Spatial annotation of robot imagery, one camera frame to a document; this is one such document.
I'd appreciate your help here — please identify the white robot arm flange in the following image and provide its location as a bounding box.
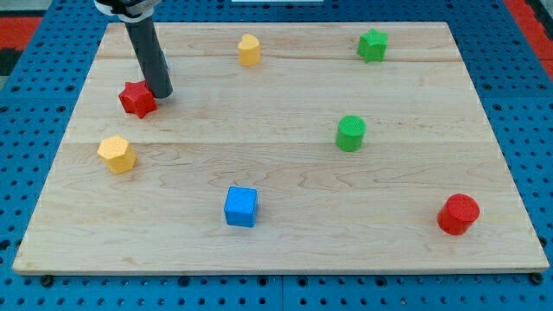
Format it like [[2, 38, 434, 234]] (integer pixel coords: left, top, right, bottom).
[[94, 0, 162, 22]]

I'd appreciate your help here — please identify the wooden board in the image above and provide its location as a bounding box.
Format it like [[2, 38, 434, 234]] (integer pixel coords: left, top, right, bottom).
[[13, 22, 549, 276]]

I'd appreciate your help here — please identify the blue cube block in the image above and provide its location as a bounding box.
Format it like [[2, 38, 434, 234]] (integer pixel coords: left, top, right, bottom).
[[224, 187, 257, 227]]

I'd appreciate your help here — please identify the green cylinder block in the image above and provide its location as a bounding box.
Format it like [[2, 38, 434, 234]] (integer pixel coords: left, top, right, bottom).
[[335, 115, 366, 152]]

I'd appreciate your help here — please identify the yellow heart block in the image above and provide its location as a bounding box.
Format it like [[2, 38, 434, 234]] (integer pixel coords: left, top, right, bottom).
[[238, 34, 261, 67]]

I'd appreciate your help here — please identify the green star block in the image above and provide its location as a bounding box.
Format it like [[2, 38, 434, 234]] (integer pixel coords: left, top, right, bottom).
[[357, 29, 389, 62]]

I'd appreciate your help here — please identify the red star block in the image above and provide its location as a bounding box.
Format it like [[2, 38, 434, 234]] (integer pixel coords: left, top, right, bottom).
[[118, 80, 158, 118]]

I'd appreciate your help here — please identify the yellow hexagon block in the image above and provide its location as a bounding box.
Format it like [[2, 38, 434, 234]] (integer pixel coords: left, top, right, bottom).
[[98, 136, 137, 175]]

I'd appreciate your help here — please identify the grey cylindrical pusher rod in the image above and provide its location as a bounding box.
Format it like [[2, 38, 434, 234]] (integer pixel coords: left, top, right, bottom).
[[124, 17, 173, 99]]

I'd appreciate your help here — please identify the red cylinder block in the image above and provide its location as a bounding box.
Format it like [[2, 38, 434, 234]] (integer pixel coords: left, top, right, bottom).
[[436, 194, 480, 236]]

